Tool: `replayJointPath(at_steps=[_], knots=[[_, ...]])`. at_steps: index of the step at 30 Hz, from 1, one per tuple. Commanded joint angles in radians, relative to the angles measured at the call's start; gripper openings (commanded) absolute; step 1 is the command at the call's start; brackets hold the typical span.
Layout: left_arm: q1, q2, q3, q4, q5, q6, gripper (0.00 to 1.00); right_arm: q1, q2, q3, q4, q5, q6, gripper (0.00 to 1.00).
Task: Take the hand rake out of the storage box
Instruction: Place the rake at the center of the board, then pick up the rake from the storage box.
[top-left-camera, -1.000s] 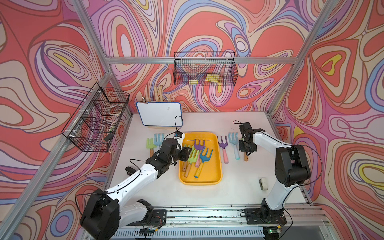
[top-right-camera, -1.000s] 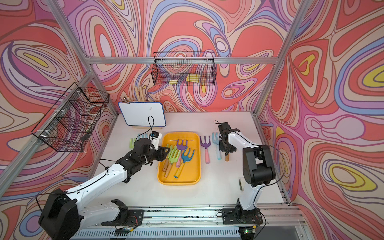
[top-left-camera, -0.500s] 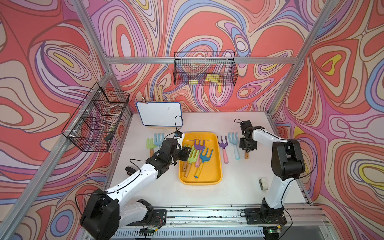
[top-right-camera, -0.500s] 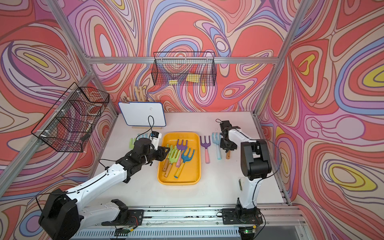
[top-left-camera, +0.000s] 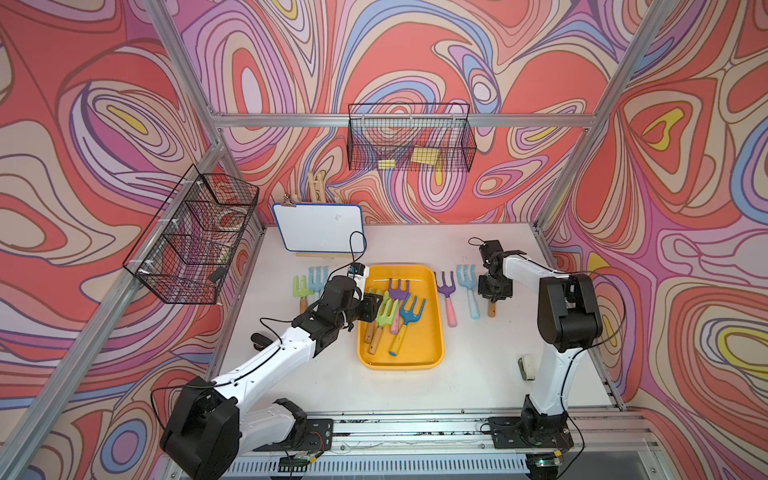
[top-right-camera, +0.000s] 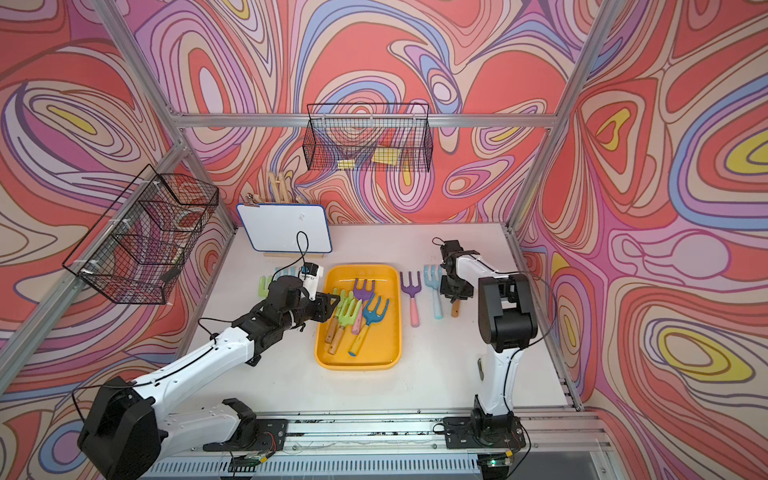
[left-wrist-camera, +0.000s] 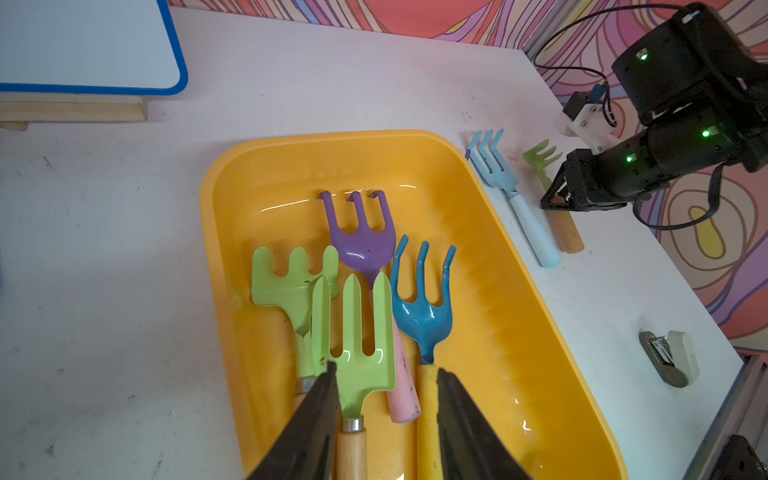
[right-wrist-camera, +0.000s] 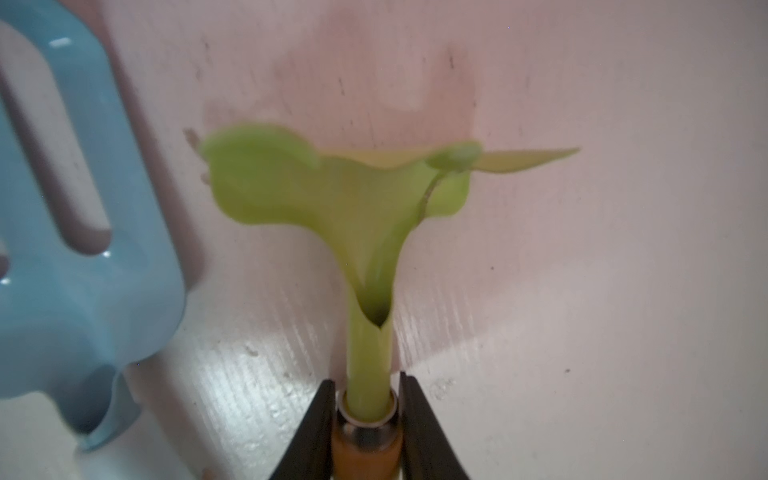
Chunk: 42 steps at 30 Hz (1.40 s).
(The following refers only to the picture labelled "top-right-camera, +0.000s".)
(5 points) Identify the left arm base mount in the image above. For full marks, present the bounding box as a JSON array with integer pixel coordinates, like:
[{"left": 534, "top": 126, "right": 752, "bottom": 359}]
[{"left": 203, "top": 398, "right": 288, "bottom": 452}]

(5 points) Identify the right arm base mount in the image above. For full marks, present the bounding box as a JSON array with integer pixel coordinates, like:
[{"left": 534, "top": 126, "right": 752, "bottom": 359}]
[{"left": 442, "top": 413, "right": 527, "bottom": 452}]

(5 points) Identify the wooden whiteboard stand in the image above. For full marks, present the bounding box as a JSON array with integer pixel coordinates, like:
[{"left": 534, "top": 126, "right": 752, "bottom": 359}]
[{"left": 262, "top": 252, "right": 326, "bottom": 260}]

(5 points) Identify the light blue fork rake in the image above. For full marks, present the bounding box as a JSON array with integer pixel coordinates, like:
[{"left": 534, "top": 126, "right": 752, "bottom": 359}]
[{"left": 274, "top": 266, "right": 297, "bottom": 278}]

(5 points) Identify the purple rake pink handle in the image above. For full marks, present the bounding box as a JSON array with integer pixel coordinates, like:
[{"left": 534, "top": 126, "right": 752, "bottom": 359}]
[
  {"left": 351, "top": 278, "right": 376, "bottom": 335},
  {"left": 399, "top": 272, "right": 422, "bottom": 328}
]

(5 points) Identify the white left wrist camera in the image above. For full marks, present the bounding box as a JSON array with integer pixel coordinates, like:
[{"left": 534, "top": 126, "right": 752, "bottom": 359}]
[{"left": 298, "top": 262, "right": 324, "bottom": 301}]

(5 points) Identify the yellow plastic storage tray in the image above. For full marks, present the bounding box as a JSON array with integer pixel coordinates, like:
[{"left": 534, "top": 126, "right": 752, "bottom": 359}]
[{"left": 314, "top": 264, "right": 402, "bottom": 371}]

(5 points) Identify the light blue hand rake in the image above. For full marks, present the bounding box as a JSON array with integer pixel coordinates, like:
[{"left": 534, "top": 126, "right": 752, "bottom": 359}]
[{"left": 423, "top": 265, "right": 443, "bottom": 320}]

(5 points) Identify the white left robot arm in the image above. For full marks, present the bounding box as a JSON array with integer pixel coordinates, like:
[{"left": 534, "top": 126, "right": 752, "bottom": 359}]
[{"left": 77, "top": 276, "right": 341, "bottom": 479}]

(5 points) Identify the black wire basket back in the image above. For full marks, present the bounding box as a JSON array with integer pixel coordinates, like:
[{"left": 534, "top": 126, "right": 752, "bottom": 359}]
[{"left": 302, "top": 101, "right": 434, "bottom": 172}]

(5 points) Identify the green fork wooden handle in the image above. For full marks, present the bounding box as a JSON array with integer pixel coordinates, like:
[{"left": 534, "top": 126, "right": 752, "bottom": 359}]
[{"left": 328, "top": 296, "right": 362, "bottom": 355}]

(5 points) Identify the blue framed whiteboard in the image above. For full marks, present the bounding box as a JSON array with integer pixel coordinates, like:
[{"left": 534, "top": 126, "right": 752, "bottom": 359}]
[{"left": 236, "top": 203, "right": 333, "bottom": 254}]

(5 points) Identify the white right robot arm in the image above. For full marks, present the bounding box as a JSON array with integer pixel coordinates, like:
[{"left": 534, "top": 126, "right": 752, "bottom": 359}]
[{"left": 437, "top": 240, "right": 538, "bottom": 415}]

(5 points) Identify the black wire basket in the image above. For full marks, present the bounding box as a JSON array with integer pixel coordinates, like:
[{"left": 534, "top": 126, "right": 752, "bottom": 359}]
[
  {"left": 302, "top": 101, "right": 434, "bottom": 172},
  {"left": 62, "top": 166, "right": 219, "bottom": 305}
]

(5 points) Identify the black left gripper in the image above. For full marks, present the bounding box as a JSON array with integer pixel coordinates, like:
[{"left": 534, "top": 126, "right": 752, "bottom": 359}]
[{"left": 279, "top": 290, "right": 341, "bottom": 332}]

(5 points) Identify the green circuit board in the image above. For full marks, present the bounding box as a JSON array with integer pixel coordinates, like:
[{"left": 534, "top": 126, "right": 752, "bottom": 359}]
[{"left": 227, "top": 455, "right": 269, "bottom": 475}]

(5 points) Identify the black wire basket left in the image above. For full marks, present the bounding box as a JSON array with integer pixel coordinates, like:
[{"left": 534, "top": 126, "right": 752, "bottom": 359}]
[{"left": 62, "top": 166, "right": 219, "bottom": 305}]

